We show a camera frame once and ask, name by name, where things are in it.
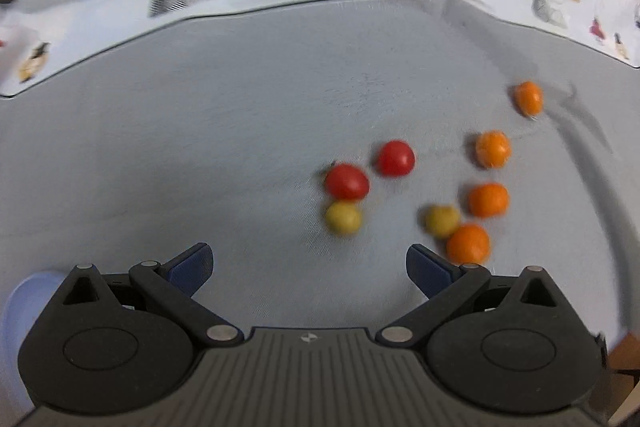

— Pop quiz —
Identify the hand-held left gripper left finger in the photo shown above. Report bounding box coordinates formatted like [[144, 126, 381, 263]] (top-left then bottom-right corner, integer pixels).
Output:
[[47, 243, 246, 348]]

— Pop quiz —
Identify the light blue round plate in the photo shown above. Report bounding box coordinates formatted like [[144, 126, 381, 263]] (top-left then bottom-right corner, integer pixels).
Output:
[[1, 270, 67, 410]]

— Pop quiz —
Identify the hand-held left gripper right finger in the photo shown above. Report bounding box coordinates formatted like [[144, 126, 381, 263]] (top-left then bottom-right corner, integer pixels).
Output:
[[375, 244, 574, 348]]

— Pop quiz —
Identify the grey bed sheet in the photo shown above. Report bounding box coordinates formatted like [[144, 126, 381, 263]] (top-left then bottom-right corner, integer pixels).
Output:
[[0, 0, 640, 427]]

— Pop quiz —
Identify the small orange mandarin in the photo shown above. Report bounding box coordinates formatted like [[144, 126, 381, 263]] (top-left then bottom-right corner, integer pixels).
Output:
[[468, 183, 510, 218], [475, 130, 512, 169], [514, 81, 545, 118], [446, 224, 492, 266]]

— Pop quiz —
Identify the red cherry tomato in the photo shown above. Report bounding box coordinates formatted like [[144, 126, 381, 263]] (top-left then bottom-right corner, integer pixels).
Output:
[[376, 140, 417, 178], [324, 163, 371, 202]]

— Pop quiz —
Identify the small yellow-green fruit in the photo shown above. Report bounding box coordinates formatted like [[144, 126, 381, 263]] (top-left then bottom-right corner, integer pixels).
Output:
[[325, 201, 363, 237], [424, 204, 462, 240]]

